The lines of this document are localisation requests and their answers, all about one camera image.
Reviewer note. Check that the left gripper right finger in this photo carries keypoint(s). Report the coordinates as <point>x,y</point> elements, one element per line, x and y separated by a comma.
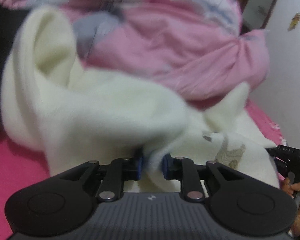
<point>239,203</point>

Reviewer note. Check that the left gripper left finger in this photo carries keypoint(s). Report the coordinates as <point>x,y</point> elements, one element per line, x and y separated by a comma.
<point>66,201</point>

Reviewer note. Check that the cream white fleece sweater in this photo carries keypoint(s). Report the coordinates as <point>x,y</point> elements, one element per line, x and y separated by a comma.
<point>51,104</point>

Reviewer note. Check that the pink floral bed blanket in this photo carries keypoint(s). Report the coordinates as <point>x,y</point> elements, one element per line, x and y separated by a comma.
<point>20,167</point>

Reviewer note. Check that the pink patterned duvet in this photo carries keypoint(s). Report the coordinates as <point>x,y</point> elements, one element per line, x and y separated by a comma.
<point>191,46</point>

